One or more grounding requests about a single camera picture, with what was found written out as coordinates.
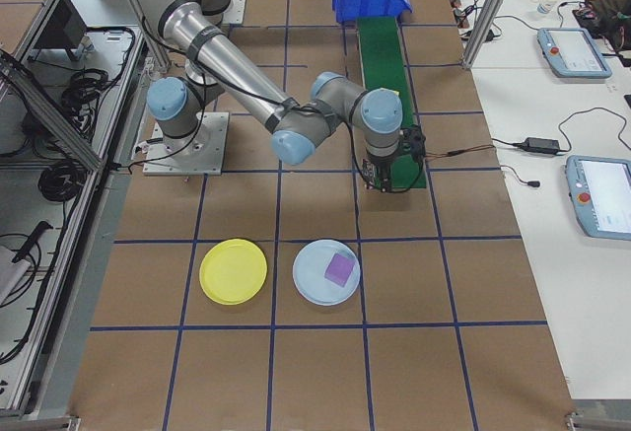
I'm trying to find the purple cube block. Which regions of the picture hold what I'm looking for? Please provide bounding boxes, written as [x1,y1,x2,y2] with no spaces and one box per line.
[323,251,357,287]

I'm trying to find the light blue plastic plate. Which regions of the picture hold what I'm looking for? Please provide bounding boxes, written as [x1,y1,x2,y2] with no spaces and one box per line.
[292,238,363,308]

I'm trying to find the yellow plastic plate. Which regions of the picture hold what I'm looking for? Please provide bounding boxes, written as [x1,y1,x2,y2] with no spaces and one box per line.
[198,237,269,307]

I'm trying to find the green conveyor belt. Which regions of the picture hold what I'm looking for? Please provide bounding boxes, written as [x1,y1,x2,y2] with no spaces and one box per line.
[355,15,429,193]

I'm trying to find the white side table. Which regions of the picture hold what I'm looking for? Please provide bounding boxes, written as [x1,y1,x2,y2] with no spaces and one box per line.
[436,0,631,402]

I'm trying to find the light blue teach pendant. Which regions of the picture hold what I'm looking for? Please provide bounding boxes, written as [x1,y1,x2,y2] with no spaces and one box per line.
[535,26,614,80]
[564,154,631,243]

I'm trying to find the aluminium profile bar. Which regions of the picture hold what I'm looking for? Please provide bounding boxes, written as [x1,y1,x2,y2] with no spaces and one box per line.
[0,413,83,431]
[564,410,631,431]

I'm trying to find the black handheld tool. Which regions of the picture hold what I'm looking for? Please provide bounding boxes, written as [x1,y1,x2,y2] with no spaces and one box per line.
[12,221,53,262]

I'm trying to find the white bag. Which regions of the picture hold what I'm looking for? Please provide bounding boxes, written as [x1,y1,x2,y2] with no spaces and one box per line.
[0,246,31,304]

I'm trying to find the red conveyor wire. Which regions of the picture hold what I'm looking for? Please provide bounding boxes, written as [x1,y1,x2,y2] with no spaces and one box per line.
[422,144,496,160]

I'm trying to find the black adapter cable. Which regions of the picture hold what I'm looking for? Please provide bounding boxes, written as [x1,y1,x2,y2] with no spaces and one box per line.
[492,108,631,156]

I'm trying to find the black cable with plug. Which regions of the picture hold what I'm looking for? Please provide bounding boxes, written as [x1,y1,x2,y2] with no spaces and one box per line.
[500,164,542,188]

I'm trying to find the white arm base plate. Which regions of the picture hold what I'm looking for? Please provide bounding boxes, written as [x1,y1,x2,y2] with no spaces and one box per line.
[216,0,247,26]
[142,110,231,176]

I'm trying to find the aluminium profile post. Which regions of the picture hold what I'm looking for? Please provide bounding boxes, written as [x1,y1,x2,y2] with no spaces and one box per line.
[460,0,525,71]

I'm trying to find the black electronics box with wires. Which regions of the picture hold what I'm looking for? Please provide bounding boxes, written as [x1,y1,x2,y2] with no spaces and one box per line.
[571,0,631,55]

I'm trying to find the black cable bundle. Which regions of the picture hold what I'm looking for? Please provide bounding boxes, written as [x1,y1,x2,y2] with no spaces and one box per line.
[61,68,122,129]

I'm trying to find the V-shaped metal bar frame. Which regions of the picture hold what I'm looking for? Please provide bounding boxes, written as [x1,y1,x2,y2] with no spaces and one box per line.
[0,0,167,420]

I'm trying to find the black cable coil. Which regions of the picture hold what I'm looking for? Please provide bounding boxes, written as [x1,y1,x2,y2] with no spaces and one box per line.
[38,159,85,203]

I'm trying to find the black box in frame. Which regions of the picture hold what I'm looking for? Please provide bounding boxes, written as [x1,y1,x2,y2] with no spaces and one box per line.
[34,0,89,52]

